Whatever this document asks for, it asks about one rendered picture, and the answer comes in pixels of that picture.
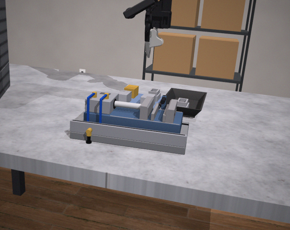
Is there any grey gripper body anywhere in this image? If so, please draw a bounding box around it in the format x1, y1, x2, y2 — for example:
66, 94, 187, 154
145, 0, 172, 29

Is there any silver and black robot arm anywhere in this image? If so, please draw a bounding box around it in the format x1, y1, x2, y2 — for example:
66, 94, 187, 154
123, 0, 155, 19

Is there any yellow rectangular block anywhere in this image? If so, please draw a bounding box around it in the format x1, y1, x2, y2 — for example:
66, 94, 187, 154
124, 85, 139, 99

